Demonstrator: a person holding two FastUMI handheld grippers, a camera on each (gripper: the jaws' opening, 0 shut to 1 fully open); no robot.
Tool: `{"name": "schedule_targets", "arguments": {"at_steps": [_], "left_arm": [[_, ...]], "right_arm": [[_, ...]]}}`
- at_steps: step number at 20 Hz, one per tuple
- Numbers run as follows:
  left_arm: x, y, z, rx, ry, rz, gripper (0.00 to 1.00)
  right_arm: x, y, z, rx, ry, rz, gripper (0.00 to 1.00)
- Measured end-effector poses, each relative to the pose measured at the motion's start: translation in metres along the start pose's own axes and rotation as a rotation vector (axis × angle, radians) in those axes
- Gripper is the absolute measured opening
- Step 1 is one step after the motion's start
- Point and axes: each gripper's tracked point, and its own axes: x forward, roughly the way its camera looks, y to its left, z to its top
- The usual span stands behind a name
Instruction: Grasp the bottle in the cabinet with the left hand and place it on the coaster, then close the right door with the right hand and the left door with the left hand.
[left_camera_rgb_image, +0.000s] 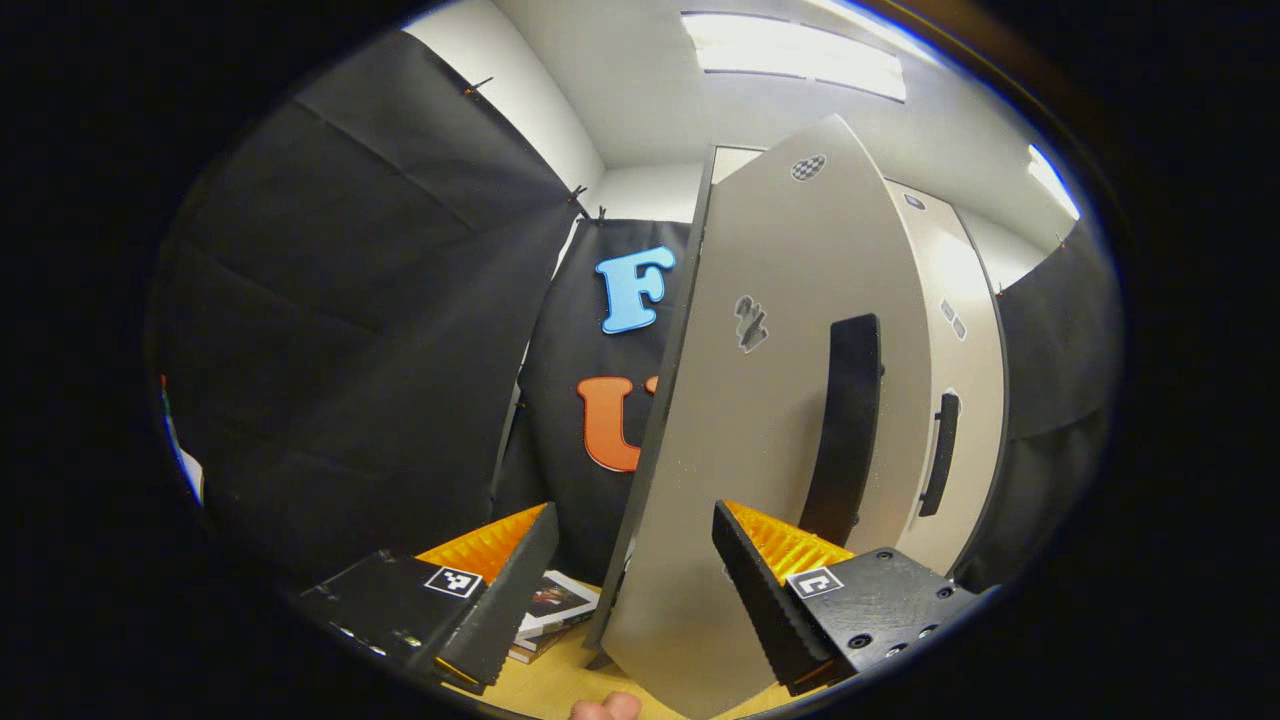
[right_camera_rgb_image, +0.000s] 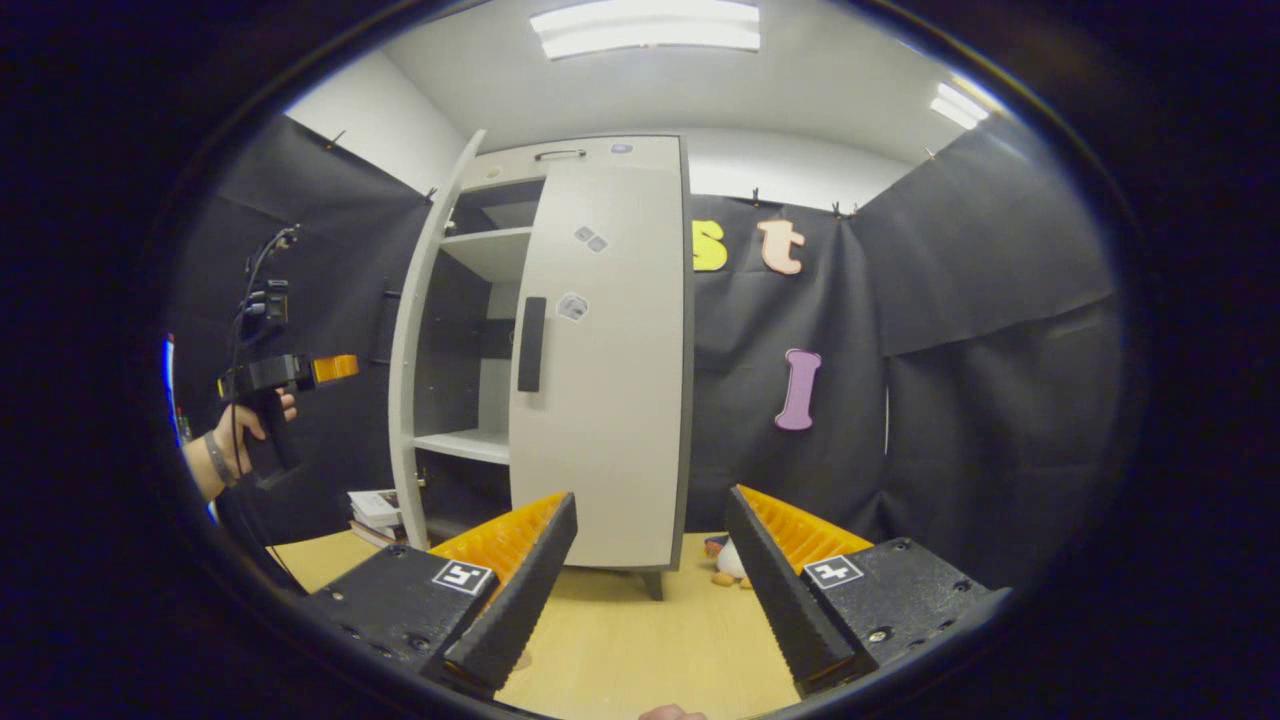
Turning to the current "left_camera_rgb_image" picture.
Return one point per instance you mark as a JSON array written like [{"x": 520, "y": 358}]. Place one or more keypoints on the small ceiling light panel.
[{"x": 1052, "y": 180}]

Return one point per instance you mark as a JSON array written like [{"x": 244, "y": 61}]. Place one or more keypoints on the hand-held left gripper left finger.
[{"x": 510, "y": 600}]

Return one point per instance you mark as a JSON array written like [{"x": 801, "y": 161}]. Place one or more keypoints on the white cabinet door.
[
  {"x": 965, "y": 400},
  {"x": 740, "y": 450}
]

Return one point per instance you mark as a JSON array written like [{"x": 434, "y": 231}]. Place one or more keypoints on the book with dark picture cover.
[{"x": 557, "y": 600}]

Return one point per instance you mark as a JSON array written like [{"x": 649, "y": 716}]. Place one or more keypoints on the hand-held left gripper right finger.
[{"x": 765, "y": 600}]

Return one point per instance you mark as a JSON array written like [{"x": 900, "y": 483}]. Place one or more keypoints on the brown book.
[{"x": 535, "y": 648}]

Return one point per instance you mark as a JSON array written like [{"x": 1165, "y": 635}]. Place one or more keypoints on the large ceiling light panel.
[{"x": 795, "y": 55}]

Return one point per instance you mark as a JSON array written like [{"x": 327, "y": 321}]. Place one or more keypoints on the white cabinet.
[{"x": 1003, "y": 400}]

